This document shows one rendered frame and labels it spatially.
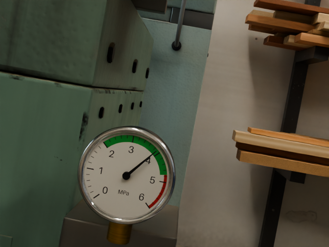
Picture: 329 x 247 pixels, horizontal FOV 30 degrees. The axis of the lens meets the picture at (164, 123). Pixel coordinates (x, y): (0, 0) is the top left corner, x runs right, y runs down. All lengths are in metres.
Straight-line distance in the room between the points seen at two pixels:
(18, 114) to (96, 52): 0.07
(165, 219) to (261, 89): 2.44
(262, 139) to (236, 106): 0.50
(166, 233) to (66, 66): 0.14
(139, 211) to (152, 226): 0.05
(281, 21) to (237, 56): 0.43
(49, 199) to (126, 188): 0.09
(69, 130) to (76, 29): 0.07
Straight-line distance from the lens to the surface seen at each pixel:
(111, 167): 0.39
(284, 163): 2.43
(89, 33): 0.46
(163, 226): 0.45
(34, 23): 0.47
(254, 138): 2.41
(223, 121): 2.89
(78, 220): 0.43
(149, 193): 0.39
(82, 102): 0.46
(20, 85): 0.47
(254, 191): 2.93
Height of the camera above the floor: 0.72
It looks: 3 degrees down
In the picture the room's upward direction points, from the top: 10 degrees clockwise
